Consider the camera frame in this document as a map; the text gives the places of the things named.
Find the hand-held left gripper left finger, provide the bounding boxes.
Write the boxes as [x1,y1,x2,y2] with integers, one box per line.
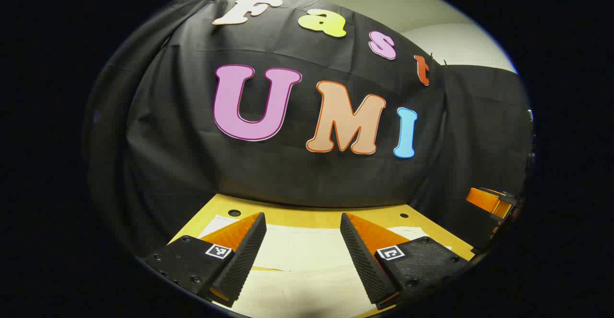
[142,212,268,308]

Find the black backdrop cloth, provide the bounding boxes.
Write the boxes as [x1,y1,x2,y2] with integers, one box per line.
[84,0,534,261]

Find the white jeans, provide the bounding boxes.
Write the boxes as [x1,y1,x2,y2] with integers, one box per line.
[198,215,452,318]

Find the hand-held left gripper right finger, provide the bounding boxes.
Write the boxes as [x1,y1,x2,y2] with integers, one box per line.
[340,212,472,311]

